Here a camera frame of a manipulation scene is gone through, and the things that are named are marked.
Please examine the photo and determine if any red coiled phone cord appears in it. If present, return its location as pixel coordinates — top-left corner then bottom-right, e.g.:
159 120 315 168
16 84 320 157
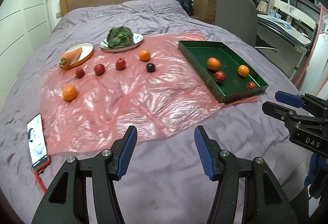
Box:
34 171 48 194

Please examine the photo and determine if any wooden nightstand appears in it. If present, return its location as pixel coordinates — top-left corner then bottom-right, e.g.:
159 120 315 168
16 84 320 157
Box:
192 0 217 24

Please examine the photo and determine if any green metal tray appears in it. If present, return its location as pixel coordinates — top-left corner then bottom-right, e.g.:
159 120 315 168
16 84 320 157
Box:
178 41 269 103

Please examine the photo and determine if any pink framed mirror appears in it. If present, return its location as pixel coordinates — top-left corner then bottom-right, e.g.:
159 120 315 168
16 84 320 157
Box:
295 5 328 98

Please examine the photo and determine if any green leafy cabbage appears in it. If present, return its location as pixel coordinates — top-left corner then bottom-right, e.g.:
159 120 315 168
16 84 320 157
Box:
107 26 134 49

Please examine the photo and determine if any white wardrobe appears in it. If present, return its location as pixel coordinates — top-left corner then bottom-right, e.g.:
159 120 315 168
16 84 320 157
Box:
1 0 51 104

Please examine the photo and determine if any right gloved hand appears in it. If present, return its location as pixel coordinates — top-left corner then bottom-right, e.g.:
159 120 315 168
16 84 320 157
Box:
304 153 327 199

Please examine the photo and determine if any dark purple plum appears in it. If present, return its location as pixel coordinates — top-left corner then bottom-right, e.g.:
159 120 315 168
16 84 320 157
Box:
146 63 156 73

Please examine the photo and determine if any smartphone in red case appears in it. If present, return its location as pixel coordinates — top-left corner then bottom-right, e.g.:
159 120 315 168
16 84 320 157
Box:
27 114 51 172

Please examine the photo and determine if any red apple with stem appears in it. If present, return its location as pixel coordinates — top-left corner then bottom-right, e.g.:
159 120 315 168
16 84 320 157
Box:
116 57 126 70

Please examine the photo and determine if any white patterned plate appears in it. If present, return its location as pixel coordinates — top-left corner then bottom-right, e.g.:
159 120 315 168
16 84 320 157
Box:
99 33 144 53

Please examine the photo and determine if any orange carrot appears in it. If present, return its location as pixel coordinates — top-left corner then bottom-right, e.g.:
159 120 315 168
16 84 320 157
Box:
59 48 82 66

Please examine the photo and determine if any small orange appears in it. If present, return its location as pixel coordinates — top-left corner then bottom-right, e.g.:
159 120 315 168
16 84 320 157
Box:
139 49 151 62

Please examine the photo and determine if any white desk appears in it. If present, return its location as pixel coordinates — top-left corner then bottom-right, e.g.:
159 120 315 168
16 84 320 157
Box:
257 14 312 83

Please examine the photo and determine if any grey office chair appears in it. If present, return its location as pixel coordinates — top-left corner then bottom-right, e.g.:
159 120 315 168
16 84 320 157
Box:
214 0 279 54

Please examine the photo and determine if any orange rimmed plate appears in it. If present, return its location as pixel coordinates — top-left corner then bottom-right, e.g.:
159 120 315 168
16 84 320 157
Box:
59 42 94 69

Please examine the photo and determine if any small red fruit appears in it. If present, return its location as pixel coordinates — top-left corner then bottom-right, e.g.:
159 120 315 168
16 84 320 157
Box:
76 67 85 78

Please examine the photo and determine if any pink plastic sheet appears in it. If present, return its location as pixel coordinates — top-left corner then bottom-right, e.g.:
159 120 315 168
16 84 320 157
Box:
39 32 260 155

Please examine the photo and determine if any large orange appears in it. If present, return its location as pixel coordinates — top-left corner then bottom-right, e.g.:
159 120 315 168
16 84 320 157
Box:
237 65 250 77
207 57 221 71

